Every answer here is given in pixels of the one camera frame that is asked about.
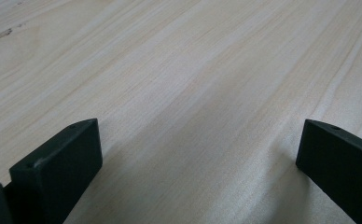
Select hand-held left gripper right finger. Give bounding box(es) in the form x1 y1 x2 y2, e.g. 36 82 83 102
295 119 362 224

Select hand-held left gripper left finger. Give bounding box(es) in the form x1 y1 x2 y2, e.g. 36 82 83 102
3 118 104 224

